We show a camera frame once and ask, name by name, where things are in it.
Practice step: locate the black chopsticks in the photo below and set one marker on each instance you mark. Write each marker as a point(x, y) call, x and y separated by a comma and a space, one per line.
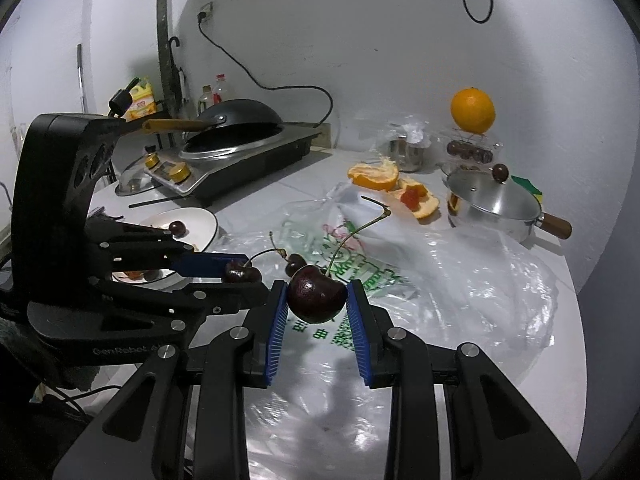
point(155, 200)

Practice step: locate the whole orange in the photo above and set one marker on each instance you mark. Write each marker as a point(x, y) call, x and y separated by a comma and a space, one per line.
point(472, 110)

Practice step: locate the large stemmed dark red cherry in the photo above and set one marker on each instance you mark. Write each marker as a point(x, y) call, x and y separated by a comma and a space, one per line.
point(315, 297)

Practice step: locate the clear plastic cherry box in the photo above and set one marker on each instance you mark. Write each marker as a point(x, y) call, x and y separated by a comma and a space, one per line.
point(470, 150)

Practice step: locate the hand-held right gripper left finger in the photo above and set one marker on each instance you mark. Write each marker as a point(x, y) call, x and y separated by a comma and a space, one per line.
point(275, 340)

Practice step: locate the small stemmed dark red cherry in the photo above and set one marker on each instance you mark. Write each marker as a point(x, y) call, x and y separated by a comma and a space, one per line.
point(295, 263)
point(252, 275)
point(177, 229)
point(233, 273)

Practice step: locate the steel wok lid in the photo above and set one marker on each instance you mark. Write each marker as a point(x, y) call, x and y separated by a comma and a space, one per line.
point(132, 180)

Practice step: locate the steel pot with lid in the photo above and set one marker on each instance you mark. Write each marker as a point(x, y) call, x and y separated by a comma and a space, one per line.
point(495, 207)

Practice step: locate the dark vertical pipe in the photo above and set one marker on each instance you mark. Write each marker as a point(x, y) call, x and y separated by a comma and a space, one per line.
point(165, 35)

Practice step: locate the wall power outlet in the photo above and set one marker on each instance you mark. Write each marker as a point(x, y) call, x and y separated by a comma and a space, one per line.
point(205, 11)

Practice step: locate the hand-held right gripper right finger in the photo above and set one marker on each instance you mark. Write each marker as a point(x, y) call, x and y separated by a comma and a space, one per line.
point(360, 340)

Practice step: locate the yellow green sponge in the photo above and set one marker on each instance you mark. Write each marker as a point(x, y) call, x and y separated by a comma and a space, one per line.
point(530, 186)

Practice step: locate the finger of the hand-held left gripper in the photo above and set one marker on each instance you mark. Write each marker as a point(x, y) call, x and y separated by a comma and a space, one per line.
point(200, 263)
point(225, 297)

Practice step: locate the clear printed plastic bag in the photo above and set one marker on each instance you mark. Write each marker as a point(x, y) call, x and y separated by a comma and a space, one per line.
point(450, 285)

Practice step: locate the silver induction cooker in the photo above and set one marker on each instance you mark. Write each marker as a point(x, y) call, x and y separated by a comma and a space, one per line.
point(240, 167)

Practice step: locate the red capped oil bottle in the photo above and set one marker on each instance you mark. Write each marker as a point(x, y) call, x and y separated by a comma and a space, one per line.
point(221, 90)

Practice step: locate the yellow detergent bottle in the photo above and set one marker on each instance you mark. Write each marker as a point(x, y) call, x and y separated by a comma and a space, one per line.
point(141, 102)

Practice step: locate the orange peel piece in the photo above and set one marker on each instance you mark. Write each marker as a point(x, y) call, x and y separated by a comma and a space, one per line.
point(425, 205)

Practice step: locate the grey wall rail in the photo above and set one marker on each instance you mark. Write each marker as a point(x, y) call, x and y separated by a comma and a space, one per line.
point(80, 77)

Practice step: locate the white round plate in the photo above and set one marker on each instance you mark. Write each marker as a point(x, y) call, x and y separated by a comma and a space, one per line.
point(197, 225)

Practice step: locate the brown sauce bottle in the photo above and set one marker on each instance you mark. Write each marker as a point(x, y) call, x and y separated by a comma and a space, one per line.
point(205, 100)

